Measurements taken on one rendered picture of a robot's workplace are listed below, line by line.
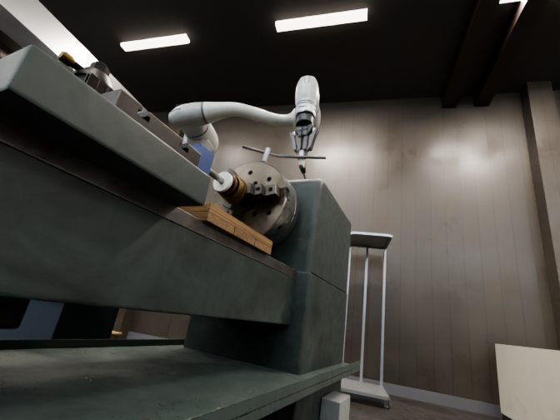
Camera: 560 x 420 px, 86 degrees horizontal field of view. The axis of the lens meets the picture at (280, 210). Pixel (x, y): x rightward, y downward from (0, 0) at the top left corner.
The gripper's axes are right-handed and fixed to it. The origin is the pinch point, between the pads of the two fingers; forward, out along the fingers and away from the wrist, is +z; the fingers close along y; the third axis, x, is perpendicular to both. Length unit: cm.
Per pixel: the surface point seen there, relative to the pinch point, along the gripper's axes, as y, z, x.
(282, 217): -0.8, 29.5, -11.6
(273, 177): -4.9, 14.5, -13.8
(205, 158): -11, 23, -43
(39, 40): -381, -244, 22
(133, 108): 4, 36, -76
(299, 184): -1.1, 10.5, 1.9
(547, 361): 131, 73, 237
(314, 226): 6.0, 28.3, 2.3
